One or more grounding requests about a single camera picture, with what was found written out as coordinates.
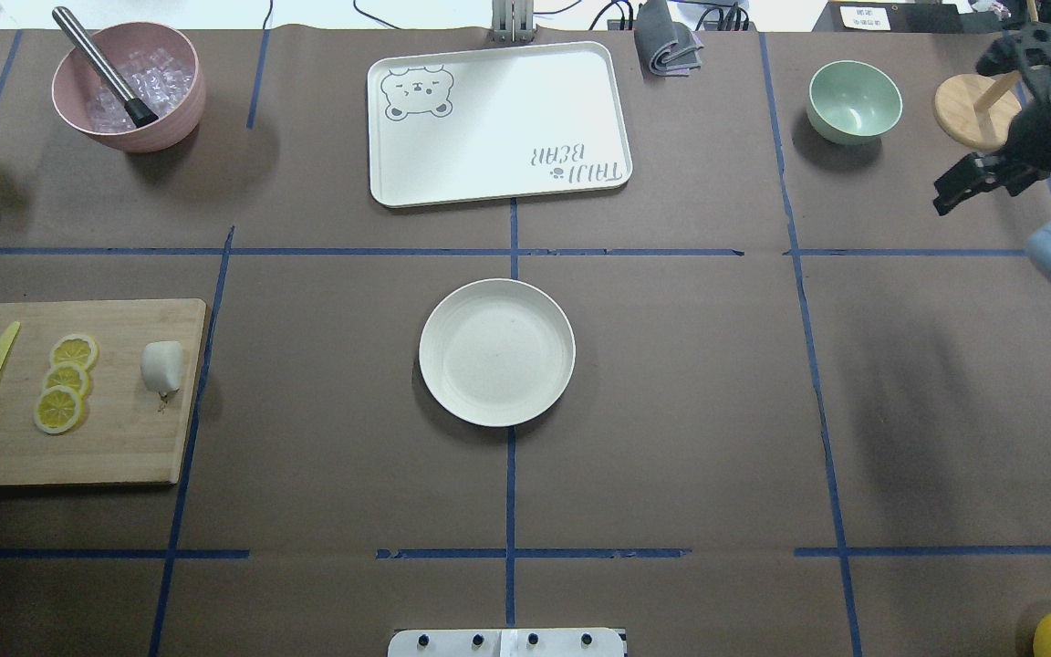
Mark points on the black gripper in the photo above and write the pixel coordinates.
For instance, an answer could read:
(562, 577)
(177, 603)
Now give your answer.
(1047, 139)

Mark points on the round white plate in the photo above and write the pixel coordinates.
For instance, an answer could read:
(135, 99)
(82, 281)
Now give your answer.
(497, 352)

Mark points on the white bear tray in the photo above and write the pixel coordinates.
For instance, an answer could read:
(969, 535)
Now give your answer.
(495, 123)

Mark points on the wooden mug tree stand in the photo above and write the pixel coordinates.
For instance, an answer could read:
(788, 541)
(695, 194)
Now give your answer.
(976, 108)

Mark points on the mint green bowl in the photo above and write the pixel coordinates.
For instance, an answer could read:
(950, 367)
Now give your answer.
(851, 103)

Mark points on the black box with label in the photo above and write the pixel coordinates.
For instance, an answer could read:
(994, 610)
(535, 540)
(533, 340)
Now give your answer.
(901, 17)

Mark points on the folded grey cloth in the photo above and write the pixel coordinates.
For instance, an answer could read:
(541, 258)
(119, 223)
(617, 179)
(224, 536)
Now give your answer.
(668, 48)

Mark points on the pink bowl with ice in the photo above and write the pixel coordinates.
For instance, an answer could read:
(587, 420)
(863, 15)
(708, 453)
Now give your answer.
(151, 98)

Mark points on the bamboo cutting board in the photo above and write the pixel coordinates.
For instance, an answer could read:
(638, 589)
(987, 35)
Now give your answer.
(97, 392)

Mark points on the lemon slice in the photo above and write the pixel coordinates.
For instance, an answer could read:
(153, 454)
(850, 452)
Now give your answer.
(58, 411)
(68, 374)
(79, 348)

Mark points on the aluminium frame post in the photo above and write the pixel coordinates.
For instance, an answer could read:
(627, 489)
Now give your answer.
(513, 21)

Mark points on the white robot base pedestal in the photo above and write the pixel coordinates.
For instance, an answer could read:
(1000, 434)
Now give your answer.
(590, 641)

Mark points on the metal scoop black handle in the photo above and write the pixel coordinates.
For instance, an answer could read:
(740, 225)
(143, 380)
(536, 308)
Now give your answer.
(106, 66)

